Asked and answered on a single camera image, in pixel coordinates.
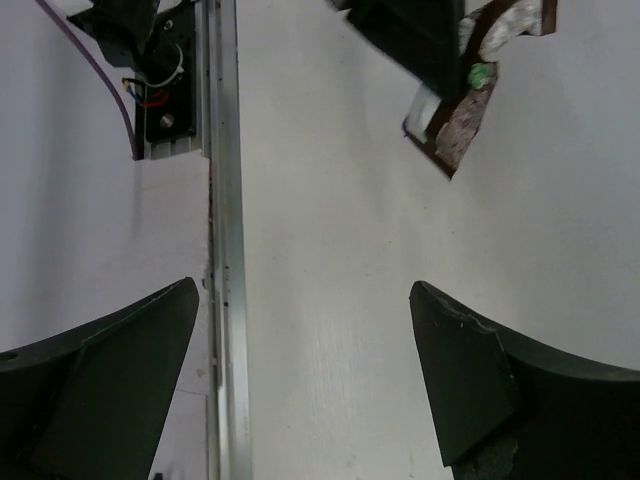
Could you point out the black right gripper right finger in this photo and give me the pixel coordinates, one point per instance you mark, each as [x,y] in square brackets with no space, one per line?
[506,406]

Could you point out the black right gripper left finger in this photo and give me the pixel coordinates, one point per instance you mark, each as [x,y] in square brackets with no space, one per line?
[91,402]

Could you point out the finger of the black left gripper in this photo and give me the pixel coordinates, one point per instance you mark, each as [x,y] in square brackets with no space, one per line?
[422,36]

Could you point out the brown chocolate bar wrapper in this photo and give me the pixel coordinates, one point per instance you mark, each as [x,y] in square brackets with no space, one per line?
[444,130]

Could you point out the aluminium front rail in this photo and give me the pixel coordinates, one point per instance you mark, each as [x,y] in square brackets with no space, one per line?
[229,437]

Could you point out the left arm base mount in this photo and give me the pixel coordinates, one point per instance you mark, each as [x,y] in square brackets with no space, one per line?
[158,46]

